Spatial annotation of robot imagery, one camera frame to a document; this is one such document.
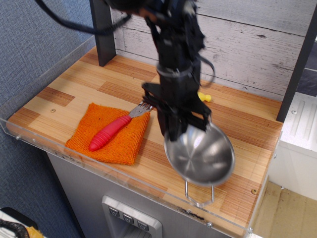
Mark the clear acrylic guard rail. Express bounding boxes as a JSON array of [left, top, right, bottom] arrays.
[[4, 49, 282, 238]]

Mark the black braided cable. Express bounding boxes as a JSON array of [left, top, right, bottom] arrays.
[[34, 0, 132, 35]]

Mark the yellow toy banana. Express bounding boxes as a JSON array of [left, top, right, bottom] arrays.
[[198, 92, 212, 102]]

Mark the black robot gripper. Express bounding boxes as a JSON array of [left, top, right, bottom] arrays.
[[142, 73, 211, 141]]

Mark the orange cloth napkin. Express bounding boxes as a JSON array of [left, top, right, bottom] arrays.
[[65, 103, 151, 165]]

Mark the dark right frame post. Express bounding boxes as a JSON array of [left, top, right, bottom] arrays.
[[276, 0, 317, 123]]

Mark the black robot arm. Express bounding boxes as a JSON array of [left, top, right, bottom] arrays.
[[106, 0, 212, 141]]

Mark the steel bowl with wire handles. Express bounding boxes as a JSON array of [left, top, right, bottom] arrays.
[[164, 119, 236, 208]]

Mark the red handled metal fork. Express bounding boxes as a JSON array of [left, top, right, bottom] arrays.
[[89, 101, 153, 151]]

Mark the grey toy cabinet front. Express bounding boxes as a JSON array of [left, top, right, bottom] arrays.
[[46, 151, 233, 238]]

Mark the silver dispenser button panel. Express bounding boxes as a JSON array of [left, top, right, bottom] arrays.
[[102, 195, 163, 238]]

